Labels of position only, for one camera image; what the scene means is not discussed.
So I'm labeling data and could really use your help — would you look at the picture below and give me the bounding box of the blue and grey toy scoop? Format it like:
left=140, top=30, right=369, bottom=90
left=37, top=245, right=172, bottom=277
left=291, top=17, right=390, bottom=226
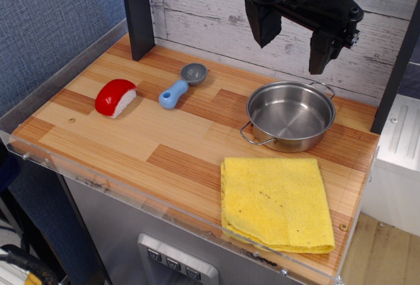
left=159, top=63, right=208, bottom=110

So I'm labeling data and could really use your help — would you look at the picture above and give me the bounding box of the dark vertical post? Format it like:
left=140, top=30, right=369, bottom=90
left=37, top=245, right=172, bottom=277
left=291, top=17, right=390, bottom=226
left=124, top=0, right=155, bottom=61
left=370, top=0, right=419, bottom=134

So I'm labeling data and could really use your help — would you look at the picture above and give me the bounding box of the clear acrylic front guard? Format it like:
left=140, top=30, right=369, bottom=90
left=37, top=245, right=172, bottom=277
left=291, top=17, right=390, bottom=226
left=1, top=132, right=341, bottom=284

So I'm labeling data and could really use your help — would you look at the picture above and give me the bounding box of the yellow and black object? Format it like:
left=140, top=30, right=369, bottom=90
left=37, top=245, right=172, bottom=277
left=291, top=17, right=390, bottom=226
left=1, top=250, right=60, bottom=284

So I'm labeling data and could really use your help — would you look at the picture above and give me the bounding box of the stainless steel toy fridge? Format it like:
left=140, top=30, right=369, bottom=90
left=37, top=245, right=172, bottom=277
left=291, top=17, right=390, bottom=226
left=64, top=177, right=295, bottom=284

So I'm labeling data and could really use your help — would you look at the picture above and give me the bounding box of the yellow folded cloth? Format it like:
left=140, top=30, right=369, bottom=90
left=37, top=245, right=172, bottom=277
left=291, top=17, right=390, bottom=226
left=220, top=157, right=335, bottom=254

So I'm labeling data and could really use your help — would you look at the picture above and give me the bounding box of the white aluminium frame block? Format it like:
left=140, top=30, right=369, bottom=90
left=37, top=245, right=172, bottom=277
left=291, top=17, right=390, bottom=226
left=361, top=95, right=419, bottom=236

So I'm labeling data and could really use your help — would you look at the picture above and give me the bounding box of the stainless steel pot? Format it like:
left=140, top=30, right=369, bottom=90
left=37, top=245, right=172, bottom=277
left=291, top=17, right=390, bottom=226
left=240, top=81, right=336, bottom=152

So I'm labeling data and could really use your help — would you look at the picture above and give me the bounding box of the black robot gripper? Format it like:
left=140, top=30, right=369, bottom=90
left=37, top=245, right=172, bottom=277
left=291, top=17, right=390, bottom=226
left=245, top=0, right=364, bottom=75

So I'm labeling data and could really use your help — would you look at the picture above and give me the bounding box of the silver dispenser button panel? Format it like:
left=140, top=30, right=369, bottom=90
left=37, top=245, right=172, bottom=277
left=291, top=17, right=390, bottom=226
left=137, top=233, right=219, bottom=285

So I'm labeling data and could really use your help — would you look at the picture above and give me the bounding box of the red and white toy sushi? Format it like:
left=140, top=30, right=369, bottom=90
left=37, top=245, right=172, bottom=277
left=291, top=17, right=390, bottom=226
left=95, top=79, right=137, bottom=119

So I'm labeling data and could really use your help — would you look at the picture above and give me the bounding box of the dark right vertical post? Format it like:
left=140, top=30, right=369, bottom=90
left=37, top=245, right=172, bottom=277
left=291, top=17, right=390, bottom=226
left=370, top=0, right=419, bottom=134

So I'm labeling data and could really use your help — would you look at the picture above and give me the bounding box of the dark left vertical post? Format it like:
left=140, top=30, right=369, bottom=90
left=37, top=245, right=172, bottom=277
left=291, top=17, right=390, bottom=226
left=124, top=0, right=155, bottom=61

